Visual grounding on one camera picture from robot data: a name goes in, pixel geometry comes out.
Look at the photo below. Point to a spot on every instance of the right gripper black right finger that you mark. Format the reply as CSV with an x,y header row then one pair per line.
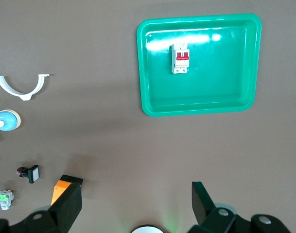
x,y
211,221

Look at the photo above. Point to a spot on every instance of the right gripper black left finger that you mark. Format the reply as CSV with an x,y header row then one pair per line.
x,y
62,216

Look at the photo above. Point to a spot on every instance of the white circuit breaker red switch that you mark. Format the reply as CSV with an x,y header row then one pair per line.
x,y
180,65

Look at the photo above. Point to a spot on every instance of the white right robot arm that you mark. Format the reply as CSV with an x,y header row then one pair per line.
x,y
147,230

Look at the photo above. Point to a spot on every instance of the orange button box black base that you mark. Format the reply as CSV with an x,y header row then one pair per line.
x,y
60,189

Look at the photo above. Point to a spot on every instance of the black red-tipped knob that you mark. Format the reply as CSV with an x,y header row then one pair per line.
x,y
28,172

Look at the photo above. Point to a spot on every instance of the small green white connector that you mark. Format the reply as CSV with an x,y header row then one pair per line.
x,y
4,197

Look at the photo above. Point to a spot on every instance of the brown table cover mat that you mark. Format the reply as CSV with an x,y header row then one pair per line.
x,y
113,145

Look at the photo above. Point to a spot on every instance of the blue round bell button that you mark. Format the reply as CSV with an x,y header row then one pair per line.
x,y
6,121

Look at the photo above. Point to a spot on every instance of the green plastic tray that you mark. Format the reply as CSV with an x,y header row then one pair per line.
x,y
211,92

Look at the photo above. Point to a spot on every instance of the white plastic pipe clamp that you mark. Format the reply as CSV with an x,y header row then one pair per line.
x,y
40,83

